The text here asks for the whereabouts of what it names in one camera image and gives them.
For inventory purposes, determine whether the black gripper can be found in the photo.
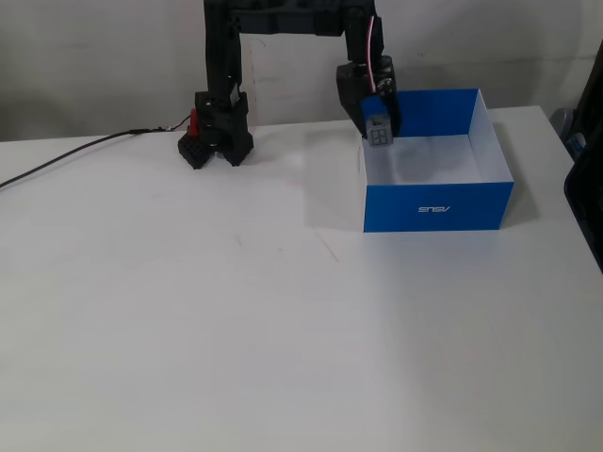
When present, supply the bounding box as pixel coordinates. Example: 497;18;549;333
335;54;403;138

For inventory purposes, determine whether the blue and white cardboard box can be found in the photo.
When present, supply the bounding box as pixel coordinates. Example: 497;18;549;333
353;87;515;234

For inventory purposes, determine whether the white and red arm wire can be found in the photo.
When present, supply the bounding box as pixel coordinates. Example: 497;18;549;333
364;15;383;93

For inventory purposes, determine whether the red and black table clamp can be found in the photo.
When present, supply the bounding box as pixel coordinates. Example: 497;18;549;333
177;108;214;171

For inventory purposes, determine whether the gray block with cutouts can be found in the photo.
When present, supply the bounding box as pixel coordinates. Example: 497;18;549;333
366;115;394;149

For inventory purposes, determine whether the black power cable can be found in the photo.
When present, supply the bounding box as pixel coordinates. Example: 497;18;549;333
0;120;192;190

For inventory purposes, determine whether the gray object with blue label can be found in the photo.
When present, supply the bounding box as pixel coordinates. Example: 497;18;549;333
550;107;588;162

